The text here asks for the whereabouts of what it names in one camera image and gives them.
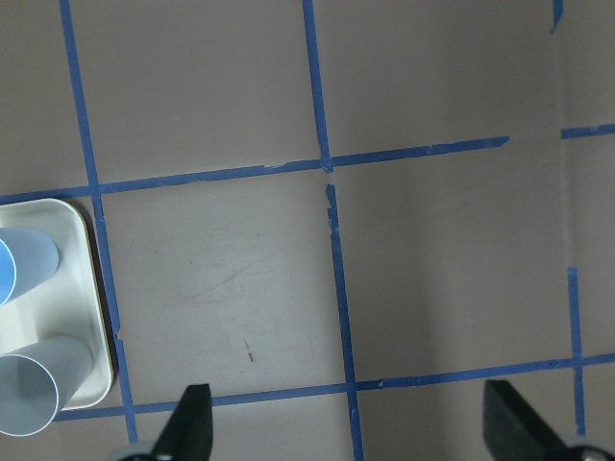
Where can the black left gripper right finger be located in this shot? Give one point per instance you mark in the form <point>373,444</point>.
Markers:
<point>513,430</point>

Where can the light blue plastic cup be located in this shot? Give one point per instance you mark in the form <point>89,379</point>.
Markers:
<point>28,259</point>

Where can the white plastic tray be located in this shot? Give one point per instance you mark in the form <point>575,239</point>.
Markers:
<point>66,304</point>

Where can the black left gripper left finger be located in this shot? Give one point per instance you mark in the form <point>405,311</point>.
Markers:
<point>188,434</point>

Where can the grey plastic cup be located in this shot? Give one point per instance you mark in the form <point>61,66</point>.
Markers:
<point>37,382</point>

